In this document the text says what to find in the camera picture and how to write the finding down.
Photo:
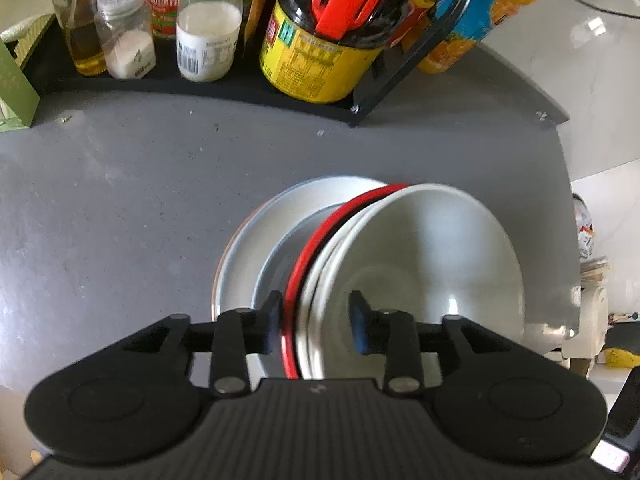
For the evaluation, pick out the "brown squeeze bottle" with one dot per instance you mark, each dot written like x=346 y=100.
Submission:
x=255 y=0

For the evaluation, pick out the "orange white sachet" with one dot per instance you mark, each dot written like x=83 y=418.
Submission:
x=587 y=245

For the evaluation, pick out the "red and black bowl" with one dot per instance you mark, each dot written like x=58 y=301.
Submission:
x=301 y=265

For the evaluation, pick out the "white bowl with lettering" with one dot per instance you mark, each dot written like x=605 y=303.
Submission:
x=425 y=260

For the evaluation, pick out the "green red label sauce bottle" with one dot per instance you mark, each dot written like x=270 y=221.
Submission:
x=165 y=5

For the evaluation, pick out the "white deep plate blue print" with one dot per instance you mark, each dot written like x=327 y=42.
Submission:
x=245 y=245

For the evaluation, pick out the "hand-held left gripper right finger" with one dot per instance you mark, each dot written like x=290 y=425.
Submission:
x=359 y=325

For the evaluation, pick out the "clear oil bottle white cap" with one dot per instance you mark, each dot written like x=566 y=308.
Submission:
x=82 y=35

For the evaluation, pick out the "red drink can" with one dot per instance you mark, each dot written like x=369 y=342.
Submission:
x=407 y=20

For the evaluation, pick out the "white powder bottle white cap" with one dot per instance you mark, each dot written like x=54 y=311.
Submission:
x=207 y=35

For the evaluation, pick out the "white plastic bag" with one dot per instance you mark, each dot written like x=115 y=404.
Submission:
x=581 y=215

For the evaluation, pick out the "green cardboard box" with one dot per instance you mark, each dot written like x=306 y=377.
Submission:
x=15 y=90

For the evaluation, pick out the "orange juice bottle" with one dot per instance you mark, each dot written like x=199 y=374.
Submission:
x=450 y=50

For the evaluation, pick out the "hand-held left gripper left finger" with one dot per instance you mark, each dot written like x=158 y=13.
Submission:
x=271 y=322

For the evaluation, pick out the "small clear shaker jar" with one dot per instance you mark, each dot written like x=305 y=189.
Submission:
x=127 y=45

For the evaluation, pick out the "black metal shelf rack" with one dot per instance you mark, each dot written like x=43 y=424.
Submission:
x=200 y=92

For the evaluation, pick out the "yellow cloth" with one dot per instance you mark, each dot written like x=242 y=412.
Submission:
x=620 y=356

